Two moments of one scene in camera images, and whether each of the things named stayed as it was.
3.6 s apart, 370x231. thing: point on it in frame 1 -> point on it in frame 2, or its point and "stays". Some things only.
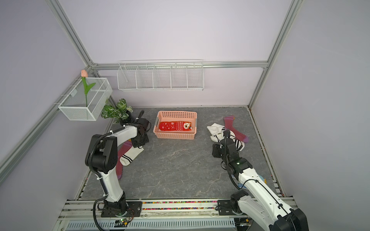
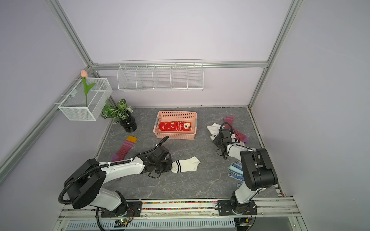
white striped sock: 126,159 -> 190,164
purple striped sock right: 228,122 stays
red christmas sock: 177,126 stays
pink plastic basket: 176,124 stays
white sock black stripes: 240,145 stays
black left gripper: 136,145 -> 168,161
